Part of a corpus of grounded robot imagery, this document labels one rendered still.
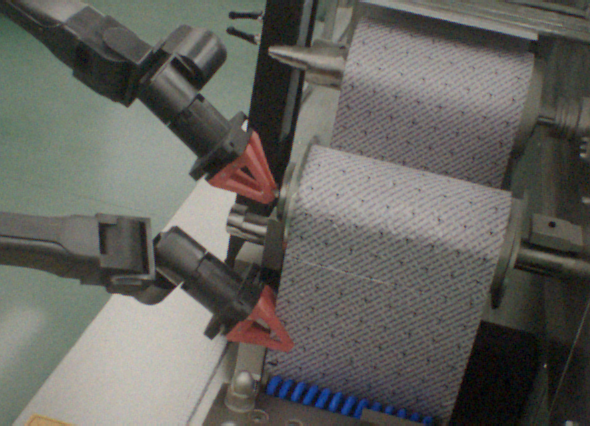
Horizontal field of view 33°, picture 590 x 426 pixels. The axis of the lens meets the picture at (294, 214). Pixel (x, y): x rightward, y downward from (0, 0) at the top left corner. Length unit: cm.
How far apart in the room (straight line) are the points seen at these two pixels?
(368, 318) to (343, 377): 9
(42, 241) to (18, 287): 216
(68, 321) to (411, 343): 203
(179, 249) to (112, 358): 33
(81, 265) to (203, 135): 21
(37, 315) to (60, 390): 174
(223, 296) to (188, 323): 38
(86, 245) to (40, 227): 5
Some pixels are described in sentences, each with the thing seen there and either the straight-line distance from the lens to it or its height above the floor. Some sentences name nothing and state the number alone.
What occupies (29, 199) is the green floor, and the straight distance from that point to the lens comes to 377.
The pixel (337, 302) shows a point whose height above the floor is 116.
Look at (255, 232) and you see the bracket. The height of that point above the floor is 118.
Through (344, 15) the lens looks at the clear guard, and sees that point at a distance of 211.
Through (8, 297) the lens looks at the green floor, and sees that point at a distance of 320.
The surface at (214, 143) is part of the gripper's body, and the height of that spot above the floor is 130.
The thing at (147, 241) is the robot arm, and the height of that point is 119.
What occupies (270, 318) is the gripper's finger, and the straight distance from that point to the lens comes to 117.
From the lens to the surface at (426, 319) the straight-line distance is 115.
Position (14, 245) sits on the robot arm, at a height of 121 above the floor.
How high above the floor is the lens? 176
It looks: 27 degrees down
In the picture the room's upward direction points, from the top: 11 degrees clockwise
